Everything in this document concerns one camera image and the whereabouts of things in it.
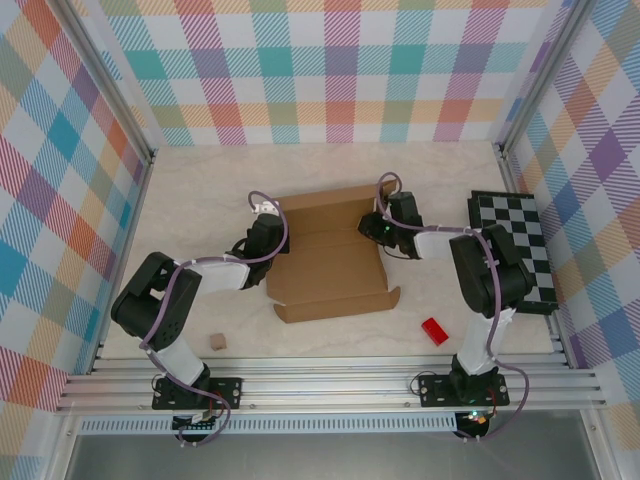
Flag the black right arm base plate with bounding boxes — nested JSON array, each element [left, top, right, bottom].
[[418, 374, 511, 409]]

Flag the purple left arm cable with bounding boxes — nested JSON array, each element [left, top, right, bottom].
[[139, 190, 292, 447]]

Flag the grey metal panel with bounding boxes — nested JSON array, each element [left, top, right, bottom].
[[64, 432, 599, 480]]

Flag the aluminium frame post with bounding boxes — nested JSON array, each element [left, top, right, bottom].
[[492, 0, 599, 157], [49, 0, 156, 166]]

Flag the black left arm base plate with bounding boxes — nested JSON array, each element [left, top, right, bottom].
[[152, 377, 244, 412]]

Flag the brown cardboard box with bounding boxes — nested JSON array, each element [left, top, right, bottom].
[[265, 183, 403, 326]]

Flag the black and grey checkerboard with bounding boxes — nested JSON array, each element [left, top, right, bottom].
[[467, 189, 559, 316]]

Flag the aluminium frame rail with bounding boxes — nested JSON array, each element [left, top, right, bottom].
[[54, 355, 609, 414]]

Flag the small circuit board with wires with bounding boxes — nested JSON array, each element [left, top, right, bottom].
[[172, 412, 222, 432]]

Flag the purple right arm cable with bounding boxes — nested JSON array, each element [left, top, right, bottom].
[[376, 172, 534, 442]]

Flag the red block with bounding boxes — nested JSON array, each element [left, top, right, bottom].
[[420, 316, 450, 346]]

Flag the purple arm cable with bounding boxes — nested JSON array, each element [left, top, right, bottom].
[[376, 172, 534, 442], [139, 190, 292, 447]]

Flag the slotted grey cable duct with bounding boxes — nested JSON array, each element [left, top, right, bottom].
[[79, 418, 459, 435]]

